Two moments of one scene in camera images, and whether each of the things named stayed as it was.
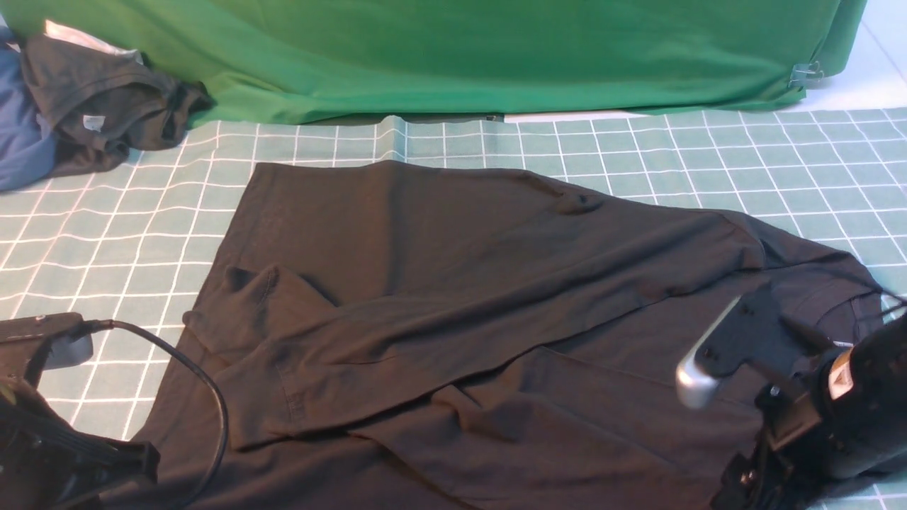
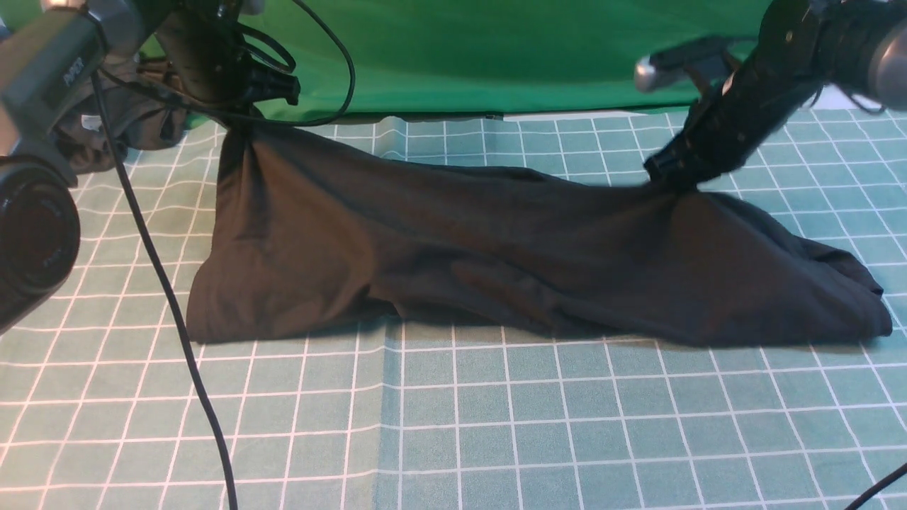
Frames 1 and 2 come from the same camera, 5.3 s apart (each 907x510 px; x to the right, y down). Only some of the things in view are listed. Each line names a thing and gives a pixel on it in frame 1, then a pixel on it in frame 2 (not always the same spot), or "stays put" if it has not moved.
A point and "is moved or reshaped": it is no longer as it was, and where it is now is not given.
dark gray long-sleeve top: (400, 335) is moved or reshaped
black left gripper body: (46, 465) → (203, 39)
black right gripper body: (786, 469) → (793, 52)
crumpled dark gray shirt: (98, 106) stays put
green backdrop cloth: (300, 59) stays put
